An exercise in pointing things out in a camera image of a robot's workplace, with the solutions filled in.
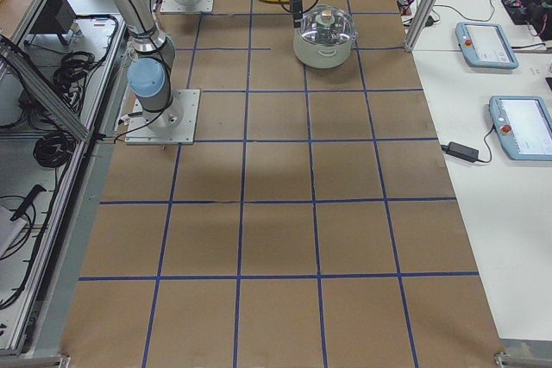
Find glass pot lid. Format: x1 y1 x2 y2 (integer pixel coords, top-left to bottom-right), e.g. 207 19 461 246
298 5 358 47

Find white cooking pot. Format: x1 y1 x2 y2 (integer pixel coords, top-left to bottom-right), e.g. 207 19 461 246
293 28 356 69

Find upper teach pendant tablet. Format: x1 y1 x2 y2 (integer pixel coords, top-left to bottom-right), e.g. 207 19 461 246
455 22 518 70

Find teach pendant tablet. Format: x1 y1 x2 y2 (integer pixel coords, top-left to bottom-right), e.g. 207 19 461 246
489 96 551 161
455 22 518 70

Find black power adapter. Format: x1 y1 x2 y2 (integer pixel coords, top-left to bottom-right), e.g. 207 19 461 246
442 141 479 163

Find lower teach pendant tablet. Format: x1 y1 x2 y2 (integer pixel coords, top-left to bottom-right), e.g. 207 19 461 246
489 96 551 161

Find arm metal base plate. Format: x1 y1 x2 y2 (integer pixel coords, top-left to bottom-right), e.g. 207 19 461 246
124 90 200 145
160 0 214 15

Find coiled black cables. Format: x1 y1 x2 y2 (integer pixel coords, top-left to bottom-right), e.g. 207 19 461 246
52 51 98 97

